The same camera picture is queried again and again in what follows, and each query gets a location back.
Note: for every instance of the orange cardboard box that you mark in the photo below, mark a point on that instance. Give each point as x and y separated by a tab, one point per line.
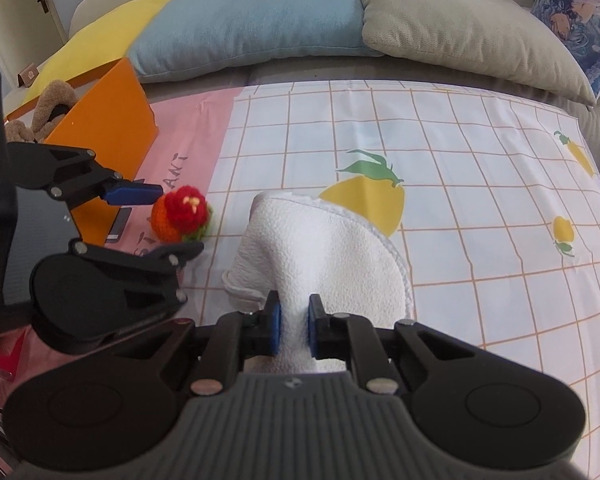
105	125

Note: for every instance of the white towel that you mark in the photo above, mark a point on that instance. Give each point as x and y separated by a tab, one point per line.
325	255

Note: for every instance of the brown braided plush towel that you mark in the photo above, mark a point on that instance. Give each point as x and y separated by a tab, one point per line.
50	100

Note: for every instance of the red knitted flower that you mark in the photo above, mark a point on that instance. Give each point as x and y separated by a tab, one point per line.
182	210

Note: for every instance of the pink sheet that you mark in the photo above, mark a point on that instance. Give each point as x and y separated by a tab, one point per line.
190	125

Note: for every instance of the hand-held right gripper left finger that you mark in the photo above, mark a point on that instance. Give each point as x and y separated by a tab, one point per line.
276	327

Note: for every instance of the blue printed pillow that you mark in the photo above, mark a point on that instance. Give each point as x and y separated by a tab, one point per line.
575	10

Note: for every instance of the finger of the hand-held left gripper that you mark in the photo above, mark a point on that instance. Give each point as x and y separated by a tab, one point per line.
130	193
180	252

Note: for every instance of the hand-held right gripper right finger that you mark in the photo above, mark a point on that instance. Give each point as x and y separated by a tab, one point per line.
313	327

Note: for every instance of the light blue pillow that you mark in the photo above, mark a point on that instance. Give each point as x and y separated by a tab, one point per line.
250	20

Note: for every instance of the grey-green pillow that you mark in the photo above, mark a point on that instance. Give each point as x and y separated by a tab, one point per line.
455	25

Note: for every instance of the small beige card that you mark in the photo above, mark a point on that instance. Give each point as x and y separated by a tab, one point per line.
30	75

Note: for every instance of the lemon print checked sheet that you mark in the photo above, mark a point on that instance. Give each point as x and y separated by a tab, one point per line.
480	185

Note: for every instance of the yellow pillow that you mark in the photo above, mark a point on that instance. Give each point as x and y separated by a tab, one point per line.
100	45

